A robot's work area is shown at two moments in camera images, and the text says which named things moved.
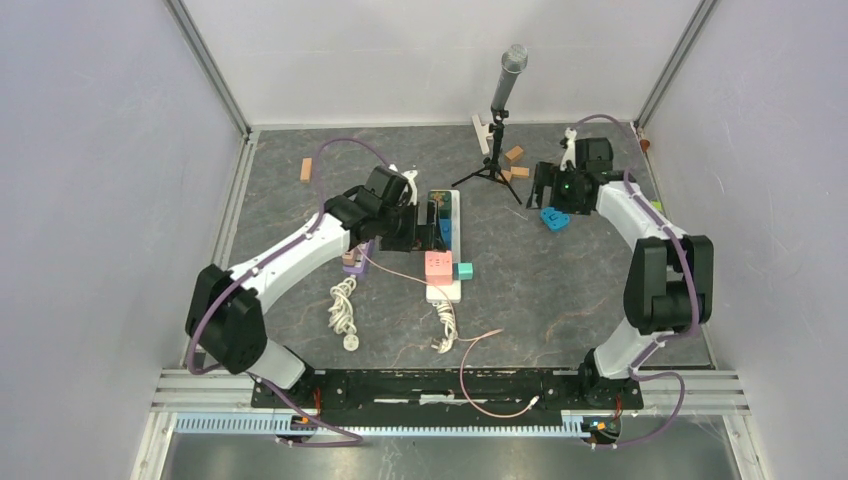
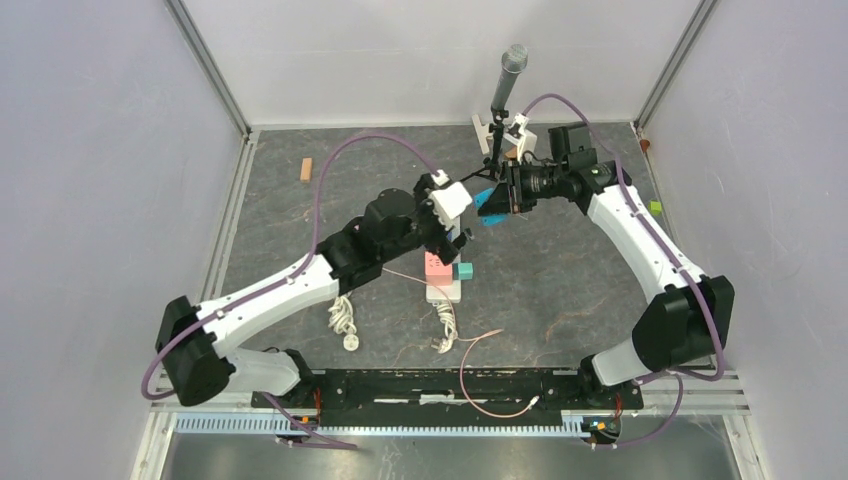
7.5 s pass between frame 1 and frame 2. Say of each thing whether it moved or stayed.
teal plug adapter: stayed
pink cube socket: stayed
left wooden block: stayed
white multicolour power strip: stayed
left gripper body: moved
